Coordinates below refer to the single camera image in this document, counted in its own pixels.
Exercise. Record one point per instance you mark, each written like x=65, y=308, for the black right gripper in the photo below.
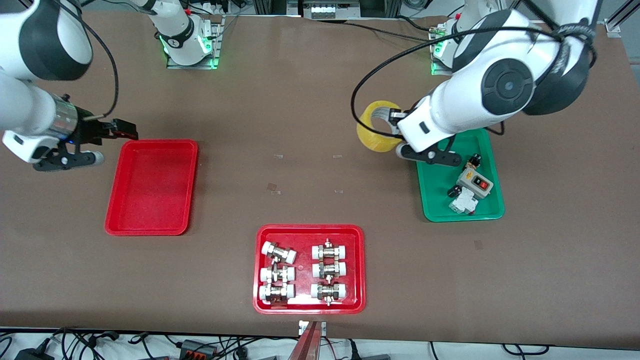
x=88, y=131

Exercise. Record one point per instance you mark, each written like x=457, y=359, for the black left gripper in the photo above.
x=396, y=119

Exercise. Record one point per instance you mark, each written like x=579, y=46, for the yellow tape roll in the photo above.
x=370, y=142

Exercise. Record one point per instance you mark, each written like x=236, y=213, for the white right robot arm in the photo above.
x=20, y=105

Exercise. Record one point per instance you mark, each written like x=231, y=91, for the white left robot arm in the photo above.
x=470, y=105

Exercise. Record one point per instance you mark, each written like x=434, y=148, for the red plastic tray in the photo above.
x=302, y=240
x=150, y=190

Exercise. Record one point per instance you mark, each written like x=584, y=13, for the green plastic tray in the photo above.
x=440, y=200

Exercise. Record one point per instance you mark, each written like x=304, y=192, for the small black brass potentiometer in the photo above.
x=474, y=161

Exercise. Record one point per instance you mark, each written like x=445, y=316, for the black round buzzer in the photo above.
x=455, y=191

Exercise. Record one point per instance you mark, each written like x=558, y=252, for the white circuit breaker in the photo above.
x=465, y=204

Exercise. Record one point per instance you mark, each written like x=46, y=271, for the white capped metal pipe fitting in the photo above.
x=277, y=274
x=276, y=291
x=329, y=270
x=329, y=252
x=279, y=252
x=328, y=291

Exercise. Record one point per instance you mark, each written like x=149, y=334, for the black connector box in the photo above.
x=197, y=347

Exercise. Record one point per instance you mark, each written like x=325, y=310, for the black power adapter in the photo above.
x=32, y=355

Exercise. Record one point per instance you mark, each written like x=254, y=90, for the reddish aluminium bar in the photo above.
x=306, y=347

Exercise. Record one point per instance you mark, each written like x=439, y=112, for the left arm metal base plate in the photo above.
x=440, y=71

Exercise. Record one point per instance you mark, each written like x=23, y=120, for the grey switch box red button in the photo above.
x=475, y=182

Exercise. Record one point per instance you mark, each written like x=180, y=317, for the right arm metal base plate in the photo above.
x=216, y=50

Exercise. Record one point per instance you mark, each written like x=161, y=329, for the white terminal block on rail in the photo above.
x=322, y=10

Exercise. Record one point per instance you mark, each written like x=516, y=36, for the silver metal bracket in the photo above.
x=303, y=327

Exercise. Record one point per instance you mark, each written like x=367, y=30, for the silver table frame profile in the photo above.
x=620, y=20

